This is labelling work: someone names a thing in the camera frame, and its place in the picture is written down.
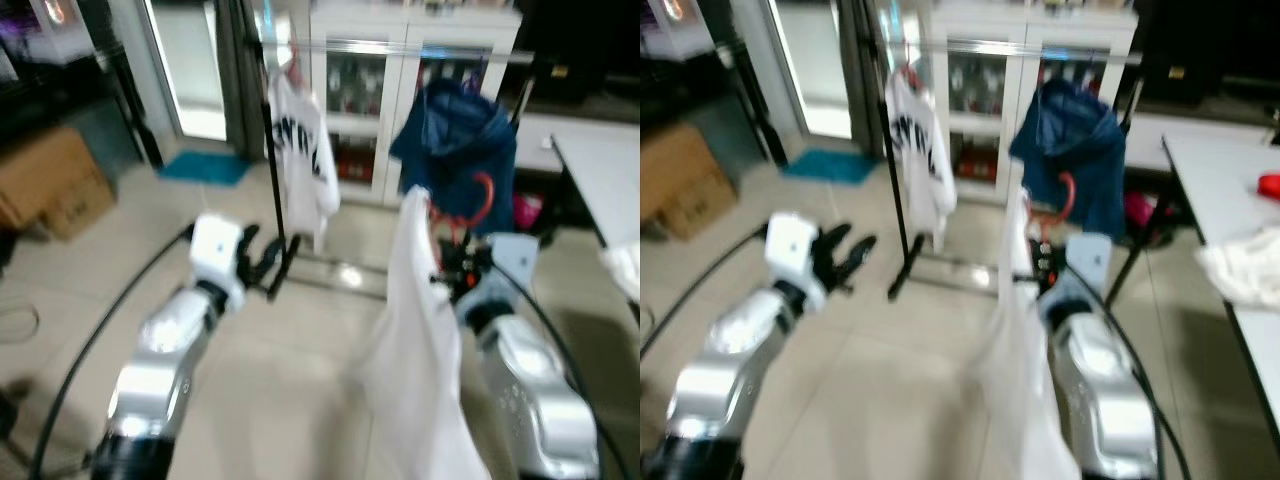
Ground grey curtain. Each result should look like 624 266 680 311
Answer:
225 0 266 151

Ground white shirt with black print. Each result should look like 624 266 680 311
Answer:
885 68 959 251
265 70 343 251

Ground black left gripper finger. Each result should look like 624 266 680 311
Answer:
235 224 263 276
815 222 851 276
838 233 879 286
254 235 287 286

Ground small printed cardboard box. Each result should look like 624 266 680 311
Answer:
40 175 116 241
665 170 741 241

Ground teal floor mat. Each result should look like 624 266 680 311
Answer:
157 150 251 188
780 148 871 186

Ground light grey right wrist camera mount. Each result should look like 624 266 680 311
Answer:
1045 232 1114 316
470 233 541 321

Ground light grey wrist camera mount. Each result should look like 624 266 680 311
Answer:
1045 232 1114 316
765 212 826 313
470 233 541 321
188 213 248 313

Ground white framed glass door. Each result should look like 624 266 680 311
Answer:
765 0 851 141
140 0 236 143

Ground white drawer unit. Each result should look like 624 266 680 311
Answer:
515 112 641 173
1125 112 1280 171

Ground blue denim garment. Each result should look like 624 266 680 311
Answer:
388 78 519 236
1008 78 1131 241

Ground plain white garment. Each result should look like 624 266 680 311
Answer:
975 185 1081 480
345 185 491 480

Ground light grey left wrist camera mount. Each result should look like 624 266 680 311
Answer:
765 212 826 313
188 213 248 313

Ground white glass-door cabinet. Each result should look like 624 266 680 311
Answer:
930 0 1141 206
308 0 526 206

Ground large cardboard box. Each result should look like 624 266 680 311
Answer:
0 127 101 231
640 122 726 216

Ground large crumpled white garment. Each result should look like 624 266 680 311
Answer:
600 245 641 301
1195 228 1280 306

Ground black rack with steel rail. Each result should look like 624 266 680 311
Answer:
235 0 546 301
855 0 1151 301

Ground black shelf unit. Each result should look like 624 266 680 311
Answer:
640 0 791 166
0 0 166 171

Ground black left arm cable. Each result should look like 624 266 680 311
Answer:
640 225 771 356
28 225 196 480

